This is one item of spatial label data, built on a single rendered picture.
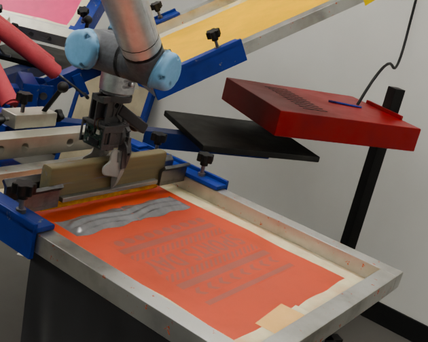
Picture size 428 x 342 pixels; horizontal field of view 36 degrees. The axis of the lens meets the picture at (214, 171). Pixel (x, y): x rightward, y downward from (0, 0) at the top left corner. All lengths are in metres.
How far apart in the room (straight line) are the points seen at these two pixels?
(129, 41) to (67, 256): 0.39
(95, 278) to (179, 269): 0.20
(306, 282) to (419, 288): 2.03
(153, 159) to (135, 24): 0.51
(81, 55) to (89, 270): 0.40
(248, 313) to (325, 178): 2.30
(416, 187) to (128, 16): 2.32
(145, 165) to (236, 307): 0.50
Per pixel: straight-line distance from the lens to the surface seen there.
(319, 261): 1.46
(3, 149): 1.55
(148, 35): 1.16
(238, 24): 2.29
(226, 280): 1.26
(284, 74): 3.50
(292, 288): 1.31
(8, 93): 1.82
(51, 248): 1.20
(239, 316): 1.16
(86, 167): 1.41
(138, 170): 1.54
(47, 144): 1.63
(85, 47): 1.26
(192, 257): 1.32
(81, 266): 1.15
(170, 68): 1.21
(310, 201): 3.48
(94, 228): 1.35
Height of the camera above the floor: 1.52
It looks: 17 degrees down
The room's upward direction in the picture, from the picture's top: 13 degrees clockwise
